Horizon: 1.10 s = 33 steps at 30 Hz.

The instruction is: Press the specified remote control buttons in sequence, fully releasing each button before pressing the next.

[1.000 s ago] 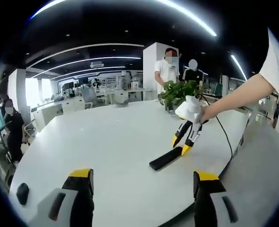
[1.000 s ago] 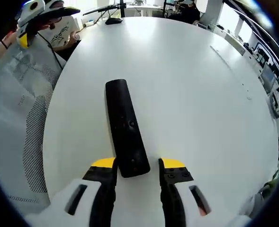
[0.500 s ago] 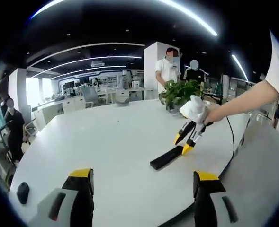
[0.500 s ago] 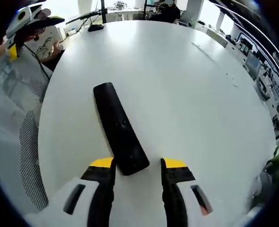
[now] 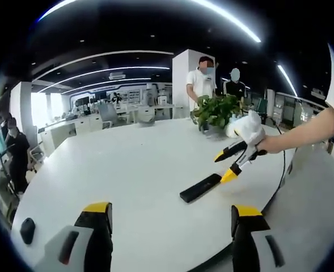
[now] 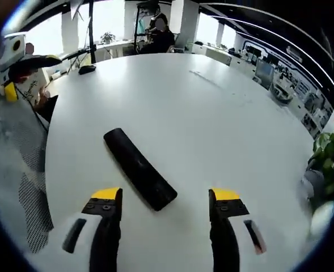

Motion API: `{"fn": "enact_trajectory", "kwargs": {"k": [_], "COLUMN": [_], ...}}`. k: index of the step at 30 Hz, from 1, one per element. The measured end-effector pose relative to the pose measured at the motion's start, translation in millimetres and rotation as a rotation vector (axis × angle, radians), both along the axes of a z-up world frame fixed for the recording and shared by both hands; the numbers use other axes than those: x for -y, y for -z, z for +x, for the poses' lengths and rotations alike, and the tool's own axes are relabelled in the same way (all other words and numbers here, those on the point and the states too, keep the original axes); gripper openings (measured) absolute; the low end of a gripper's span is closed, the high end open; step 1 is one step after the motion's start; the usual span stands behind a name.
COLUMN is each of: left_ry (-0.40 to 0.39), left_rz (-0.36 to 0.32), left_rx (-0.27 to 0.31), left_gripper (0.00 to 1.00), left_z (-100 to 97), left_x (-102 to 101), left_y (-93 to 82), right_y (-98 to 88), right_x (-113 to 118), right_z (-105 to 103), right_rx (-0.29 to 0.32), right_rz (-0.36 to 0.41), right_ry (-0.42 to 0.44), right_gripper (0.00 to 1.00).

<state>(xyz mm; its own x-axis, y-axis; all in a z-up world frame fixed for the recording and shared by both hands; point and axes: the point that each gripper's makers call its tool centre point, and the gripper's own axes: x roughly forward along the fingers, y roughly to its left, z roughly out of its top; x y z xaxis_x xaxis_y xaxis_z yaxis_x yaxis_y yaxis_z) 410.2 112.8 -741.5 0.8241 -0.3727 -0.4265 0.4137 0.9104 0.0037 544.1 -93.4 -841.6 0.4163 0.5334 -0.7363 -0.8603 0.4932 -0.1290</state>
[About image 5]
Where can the green leafy potted plant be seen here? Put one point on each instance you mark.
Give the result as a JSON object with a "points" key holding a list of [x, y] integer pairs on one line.
{"points": [[215, 110]]}

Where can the person's right hand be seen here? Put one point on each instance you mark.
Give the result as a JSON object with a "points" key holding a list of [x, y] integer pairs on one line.
{"points": [[270, 145]]}

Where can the curved ceiling light strip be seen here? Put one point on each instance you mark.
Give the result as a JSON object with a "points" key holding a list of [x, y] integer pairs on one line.
{"points": [[98, 58]]}

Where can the white mesh chair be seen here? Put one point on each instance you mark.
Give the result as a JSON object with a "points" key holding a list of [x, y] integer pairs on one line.
{"points": [[311, 212]]}

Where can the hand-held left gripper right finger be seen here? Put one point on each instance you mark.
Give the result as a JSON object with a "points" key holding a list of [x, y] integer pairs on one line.
{"points": [[246, 249]]}

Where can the grey office chair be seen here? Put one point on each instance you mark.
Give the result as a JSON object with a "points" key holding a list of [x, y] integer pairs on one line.
{"points": [[107, 113]]}

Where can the white office chair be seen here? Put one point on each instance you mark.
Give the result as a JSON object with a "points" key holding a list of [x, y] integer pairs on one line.
{"points": [[36, 153]]}

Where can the black remote control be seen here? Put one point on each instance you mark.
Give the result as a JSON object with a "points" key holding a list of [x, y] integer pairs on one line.
{"points": [[199, 189]]}

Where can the white office desk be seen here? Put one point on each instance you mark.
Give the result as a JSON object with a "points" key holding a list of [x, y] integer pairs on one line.
{"points": [[149, 110]]}

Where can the short ceiling light strip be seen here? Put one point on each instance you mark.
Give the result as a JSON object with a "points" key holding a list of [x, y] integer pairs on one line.
{"points": [[287, 79]]}

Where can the black computer mouse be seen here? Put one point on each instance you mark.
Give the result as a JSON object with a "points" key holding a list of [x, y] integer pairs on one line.
{"points": [[27, 231]]}

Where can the long ceiling light strip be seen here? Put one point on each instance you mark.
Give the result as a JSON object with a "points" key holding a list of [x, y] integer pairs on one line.
{"points": [[226, 18]]}

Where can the ceiling air conditioner vent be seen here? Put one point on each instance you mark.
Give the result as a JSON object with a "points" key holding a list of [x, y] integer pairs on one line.
{"points": [[117, 76], [318, 93]]}

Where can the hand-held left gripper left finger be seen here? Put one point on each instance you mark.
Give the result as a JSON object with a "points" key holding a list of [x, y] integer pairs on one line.
{"points": [[67, 249]]}

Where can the white cabinet desk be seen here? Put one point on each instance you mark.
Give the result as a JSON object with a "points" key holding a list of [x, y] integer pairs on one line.
{"points": [[70, 133]]}

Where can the background display shelves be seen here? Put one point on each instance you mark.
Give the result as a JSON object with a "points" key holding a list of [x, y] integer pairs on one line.
{"points": [[132, 95]]}

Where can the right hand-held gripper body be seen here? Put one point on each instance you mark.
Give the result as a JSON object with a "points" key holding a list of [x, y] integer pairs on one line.
{"points": [[250, 127]]}

